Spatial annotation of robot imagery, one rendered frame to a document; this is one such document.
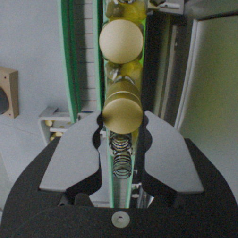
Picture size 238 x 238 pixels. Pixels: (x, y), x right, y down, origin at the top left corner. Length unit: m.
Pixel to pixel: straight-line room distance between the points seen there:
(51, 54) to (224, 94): 0.55
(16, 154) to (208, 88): 1.00
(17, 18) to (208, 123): 0.67
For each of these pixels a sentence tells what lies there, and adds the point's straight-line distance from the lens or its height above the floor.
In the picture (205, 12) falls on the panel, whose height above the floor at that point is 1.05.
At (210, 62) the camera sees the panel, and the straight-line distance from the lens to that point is 0.24.
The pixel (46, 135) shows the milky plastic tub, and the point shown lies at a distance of 0.66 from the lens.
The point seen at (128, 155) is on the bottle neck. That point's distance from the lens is 0.23.
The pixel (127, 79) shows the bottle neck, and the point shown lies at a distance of 0.17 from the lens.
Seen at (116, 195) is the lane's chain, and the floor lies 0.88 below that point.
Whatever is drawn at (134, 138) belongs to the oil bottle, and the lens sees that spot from 0.25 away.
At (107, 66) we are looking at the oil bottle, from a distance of 0.20.
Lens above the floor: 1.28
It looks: 59 degrees down
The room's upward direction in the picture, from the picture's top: 176 degrees counter-clockwise
